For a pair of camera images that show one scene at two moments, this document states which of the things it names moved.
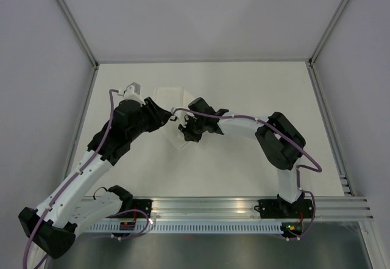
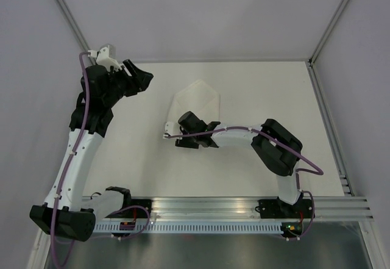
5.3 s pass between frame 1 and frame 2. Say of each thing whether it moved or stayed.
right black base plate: stayed
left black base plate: stayed
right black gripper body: moved
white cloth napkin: moved
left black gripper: moved
